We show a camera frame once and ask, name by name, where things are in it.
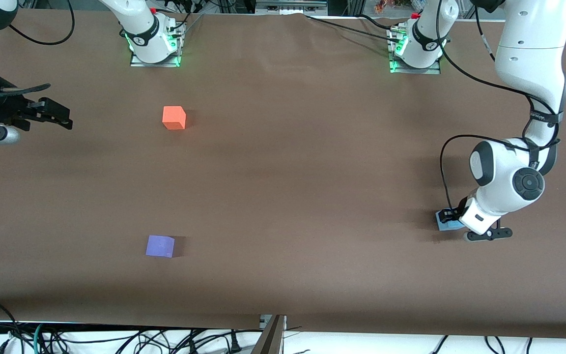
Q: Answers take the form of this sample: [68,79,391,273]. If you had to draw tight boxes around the blue foam block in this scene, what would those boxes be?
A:
[435,211,465,232]

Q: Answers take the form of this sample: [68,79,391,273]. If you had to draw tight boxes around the orange foam block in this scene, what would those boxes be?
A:
[162,106,187,130]

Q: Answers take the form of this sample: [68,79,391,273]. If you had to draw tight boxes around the purple foam block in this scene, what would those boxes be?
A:
[145,235,175,258]

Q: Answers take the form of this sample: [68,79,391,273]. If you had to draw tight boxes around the brown table cover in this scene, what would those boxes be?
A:
[0,9,566,340]

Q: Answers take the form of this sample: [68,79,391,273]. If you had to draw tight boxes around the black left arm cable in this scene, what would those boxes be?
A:
[435,0,566,217]

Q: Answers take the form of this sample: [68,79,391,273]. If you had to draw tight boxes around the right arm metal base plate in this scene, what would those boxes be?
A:
[130,20,182,68]

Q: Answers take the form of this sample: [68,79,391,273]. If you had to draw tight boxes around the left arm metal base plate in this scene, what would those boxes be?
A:
[389,27,442,75]

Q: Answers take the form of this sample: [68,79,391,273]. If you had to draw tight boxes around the short black table cable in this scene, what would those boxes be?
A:
[357,14,399,29]

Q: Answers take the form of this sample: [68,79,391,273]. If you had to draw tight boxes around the long black table cable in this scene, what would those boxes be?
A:
[305,15,401,43]

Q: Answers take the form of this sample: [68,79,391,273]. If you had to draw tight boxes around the teal floor cable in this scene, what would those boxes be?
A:
[33,323,49,354]

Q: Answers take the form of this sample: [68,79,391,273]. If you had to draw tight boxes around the aluminium profile post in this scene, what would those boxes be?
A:
[252,315,287,354]

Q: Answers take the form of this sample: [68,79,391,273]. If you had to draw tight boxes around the tangled black floor cables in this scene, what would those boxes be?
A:
[42,328,264,354]

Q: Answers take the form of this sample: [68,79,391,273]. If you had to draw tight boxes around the aluminium frame crossbar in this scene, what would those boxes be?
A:
[255,0,329,16]

